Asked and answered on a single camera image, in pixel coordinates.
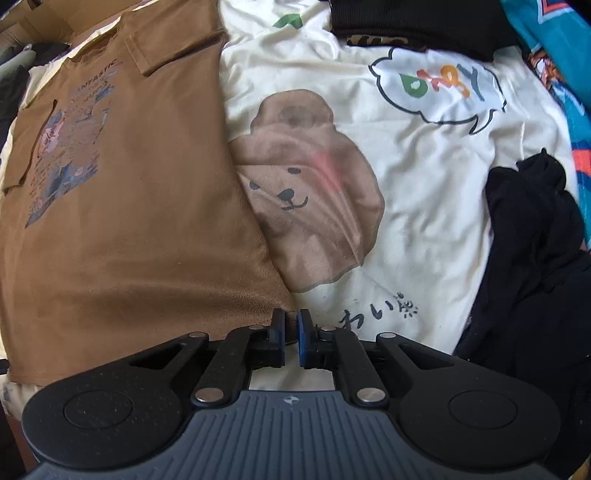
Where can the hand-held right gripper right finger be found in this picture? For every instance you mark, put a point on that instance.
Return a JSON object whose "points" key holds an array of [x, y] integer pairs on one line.
{"points": [[304, 337]]}

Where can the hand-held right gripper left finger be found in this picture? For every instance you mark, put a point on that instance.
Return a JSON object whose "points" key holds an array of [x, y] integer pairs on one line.
{"points": [[278, 332]]}

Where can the brown printed t-shirt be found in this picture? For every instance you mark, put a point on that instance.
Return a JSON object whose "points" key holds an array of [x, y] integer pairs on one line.
{"points": [[147, 221]]}

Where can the cream cartoon printed bedsheet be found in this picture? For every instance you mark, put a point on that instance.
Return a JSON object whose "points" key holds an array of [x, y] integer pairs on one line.
{"points": [[415, 194]]}

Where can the black crumpled garment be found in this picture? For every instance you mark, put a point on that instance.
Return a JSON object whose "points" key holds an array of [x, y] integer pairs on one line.
{"points": [[535, 277]]}

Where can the leopard print cloth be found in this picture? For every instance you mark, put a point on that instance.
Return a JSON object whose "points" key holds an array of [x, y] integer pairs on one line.
{"points": [[374, 40]]}

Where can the black folded sweater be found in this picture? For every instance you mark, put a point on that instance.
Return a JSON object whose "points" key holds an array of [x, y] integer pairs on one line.
{"points": [[415, 18]]}

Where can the black garment pile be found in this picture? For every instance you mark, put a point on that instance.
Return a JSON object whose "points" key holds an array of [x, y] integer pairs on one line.
{"points": [[11, 97]]}

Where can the blue cartoon printed blanket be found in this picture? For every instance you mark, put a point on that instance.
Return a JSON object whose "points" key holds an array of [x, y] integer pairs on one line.
{"points": [[558, 60]]}

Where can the brown cardboard sheet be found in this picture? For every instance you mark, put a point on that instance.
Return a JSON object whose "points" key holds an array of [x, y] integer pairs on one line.
{"points": [[41, 18]]}

